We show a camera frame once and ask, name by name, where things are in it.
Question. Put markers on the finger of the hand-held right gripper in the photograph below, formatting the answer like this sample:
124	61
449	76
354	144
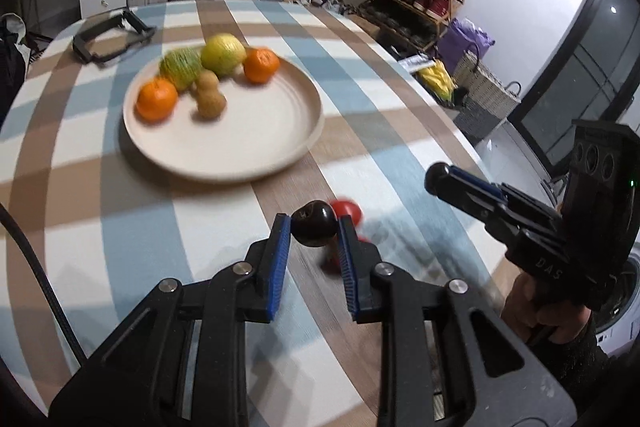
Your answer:
500	194
492	219

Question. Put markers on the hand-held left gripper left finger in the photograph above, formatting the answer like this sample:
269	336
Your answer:
277	267

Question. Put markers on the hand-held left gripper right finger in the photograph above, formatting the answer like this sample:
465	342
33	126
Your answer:
350	267

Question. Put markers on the red cherry tomato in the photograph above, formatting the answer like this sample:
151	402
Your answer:
348	208
331	261

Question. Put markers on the cream round plate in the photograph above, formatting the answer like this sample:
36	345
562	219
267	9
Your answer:
260	132

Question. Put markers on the orange mandarin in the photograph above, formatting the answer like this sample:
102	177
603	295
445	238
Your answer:
260	65
156	100

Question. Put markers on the yellow lemon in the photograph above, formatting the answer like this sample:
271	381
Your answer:
223	53

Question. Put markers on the green yellow citrus fruit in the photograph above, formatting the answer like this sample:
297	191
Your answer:
180	68

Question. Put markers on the person's right forearm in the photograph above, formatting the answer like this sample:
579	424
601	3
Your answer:
575	367

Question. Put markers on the person's right hand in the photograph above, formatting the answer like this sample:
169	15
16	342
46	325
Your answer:
535	319

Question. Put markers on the white washing machine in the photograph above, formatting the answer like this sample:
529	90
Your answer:
625	292

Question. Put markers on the wicker basket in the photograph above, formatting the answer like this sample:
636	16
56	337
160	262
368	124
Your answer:
485	97

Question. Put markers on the yellow bag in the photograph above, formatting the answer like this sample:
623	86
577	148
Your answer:
437	79

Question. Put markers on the dark glass door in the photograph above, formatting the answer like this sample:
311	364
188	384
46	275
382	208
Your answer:
575	82

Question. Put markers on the purple bag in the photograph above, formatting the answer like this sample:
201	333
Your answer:
470	42

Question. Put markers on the white paper slip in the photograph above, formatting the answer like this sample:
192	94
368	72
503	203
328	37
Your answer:
415	62

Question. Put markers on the scattered dark shoes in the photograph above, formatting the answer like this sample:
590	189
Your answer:
325	0

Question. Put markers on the black backpack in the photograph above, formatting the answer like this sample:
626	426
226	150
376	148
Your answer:
10	57

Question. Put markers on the black folding bracket frame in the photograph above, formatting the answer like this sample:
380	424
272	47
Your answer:
85	43

